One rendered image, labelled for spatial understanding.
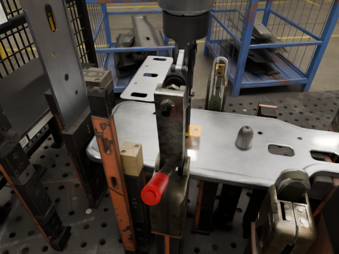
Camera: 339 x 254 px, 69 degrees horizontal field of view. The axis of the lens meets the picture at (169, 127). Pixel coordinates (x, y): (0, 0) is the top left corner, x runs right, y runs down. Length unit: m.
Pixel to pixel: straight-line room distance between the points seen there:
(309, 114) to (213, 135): 0.78
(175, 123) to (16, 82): 0.57
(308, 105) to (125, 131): 0.99
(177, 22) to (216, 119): 0.29
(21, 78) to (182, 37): 0.54
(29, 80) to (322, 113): 1.18
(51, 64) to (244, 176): 0.43
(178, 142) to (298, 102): 1.06
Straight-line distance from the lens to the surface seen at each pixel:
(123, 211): 0.53
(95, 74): 0.69
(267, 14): 3.63
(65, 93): 0.59
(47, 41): 0.54
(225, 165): 0.50
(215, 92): 0.65
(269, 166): 0.52
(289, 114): 1.27
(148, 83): 0.75
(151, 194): 0.27
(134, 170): 0.45
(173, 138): 0.34
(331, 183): 0.57
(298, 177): 0.37
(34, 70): 0.85
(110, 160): 0.42
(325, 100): 1.44
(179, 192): 0.39
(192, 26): 0.40
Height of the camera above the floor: 1.36
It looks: 39 degrees down
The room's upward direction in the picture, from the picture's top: straight up
